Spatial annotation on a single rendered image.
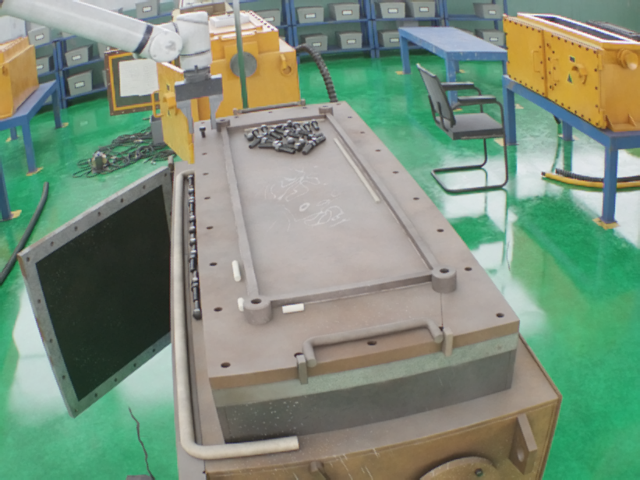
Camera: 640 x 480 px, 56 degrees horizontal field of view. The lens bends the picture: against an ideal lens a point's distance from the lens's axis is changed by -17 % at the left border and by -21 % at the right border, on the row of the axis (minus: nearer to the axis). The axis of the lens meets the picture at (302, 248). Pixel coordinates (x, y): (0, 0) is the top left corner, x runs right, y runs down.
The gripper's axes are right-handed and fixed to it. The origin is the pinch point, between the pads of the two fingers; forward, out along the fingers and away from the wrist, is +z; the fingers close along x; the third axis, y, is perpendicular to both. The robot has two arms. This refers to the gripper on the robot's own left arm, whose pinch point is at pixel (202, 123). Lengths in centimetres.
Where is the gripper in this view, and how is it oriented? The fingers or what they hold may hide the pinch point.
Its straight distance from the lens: 195.4
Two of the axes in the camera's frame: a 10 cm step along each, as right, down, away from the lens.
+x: -9.8, 1.5, -1.0
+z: 0.9, 8.9, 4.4
